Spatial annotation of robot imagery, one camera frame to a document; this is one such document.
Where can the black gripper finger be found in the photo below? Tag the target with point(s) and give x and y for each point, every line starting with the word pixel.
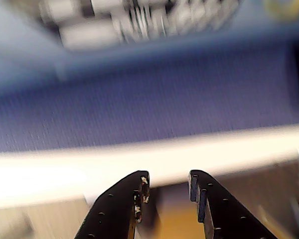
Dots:
pixel 224 214
pixel 114 211

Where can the light blue toy kitchen cabinet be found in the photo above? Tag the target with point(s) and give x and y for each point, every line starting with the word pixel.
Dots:
pixel 15 49

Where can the grey and yellow box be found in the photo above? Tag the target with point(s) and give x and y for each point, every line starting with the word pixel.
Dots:
pixel 177 219

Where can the blue woven mat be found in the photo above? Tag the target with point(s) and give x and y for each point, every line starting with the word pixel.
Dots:
pixel 149 107

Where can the black white dish rack sticker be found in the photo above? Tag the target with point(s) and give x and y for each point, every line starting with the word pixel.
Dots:
pixel 139 22

